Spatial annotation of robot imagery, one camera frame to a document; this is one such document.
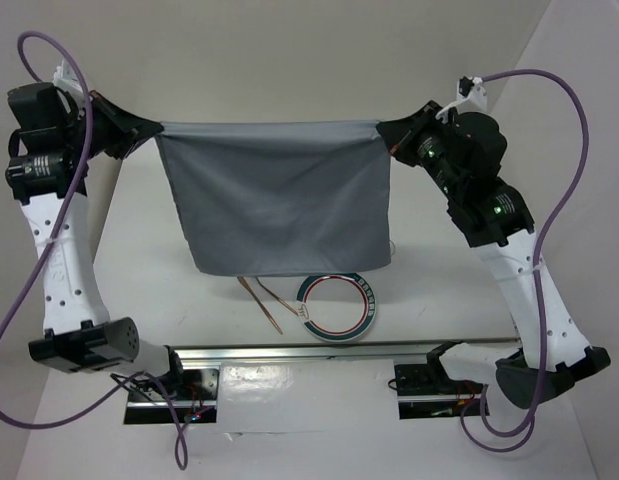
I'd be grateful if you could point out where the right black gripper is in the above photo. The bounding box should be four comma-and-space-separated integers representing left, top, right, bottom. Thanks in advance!
379, 98, 463, 197

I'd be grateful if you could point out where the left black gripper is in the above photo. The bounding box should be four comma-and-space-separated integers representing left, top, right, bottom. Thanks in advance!
61, 89, 160, 159

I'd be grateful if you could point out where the grey cloth placemat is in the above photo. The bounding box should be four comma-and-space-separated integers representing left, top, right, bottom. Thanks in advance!
156, 120, 391, 277

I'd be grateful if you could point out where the white plate green red rim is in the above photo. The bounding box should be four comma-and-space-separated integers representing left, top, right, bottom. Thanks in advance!
296, 273, 378, 343

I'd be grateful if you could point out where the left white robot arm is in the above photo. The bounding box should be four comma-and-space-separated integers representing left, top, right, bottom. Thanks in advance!
5, 62, 187, 399

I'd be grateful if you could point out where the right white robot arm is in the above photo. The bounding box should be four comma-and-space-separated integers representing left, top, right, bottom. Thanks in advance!
377, 77, 611, 410

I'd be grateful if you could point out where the front aluminium rail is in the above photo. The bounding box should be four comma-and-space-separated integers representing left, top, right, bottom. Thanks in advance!
163, 339, 520, 362

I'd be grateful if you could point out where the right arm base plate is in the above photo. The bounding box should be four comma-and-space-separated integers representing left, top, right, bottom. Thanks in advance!
387, 364, 483, 420

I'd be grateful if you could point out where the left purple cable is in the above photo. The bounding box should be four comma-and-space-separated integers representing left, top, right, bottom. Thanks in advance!
0, 30, 190, 471

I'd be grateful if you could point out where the purple cable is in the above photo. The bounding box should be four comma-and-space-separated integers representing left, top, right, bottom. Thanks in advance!
458, 69, 589, 442
0, 30, 190, 471

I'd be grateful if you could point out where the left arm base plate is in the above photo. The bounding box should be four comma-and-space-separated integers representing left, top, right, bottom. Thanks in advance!
123, 366, 220, 426

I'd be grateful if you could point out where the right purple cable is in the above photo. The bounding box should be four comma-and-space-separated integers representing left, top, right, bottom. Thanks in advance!
458, 69, 589, 442

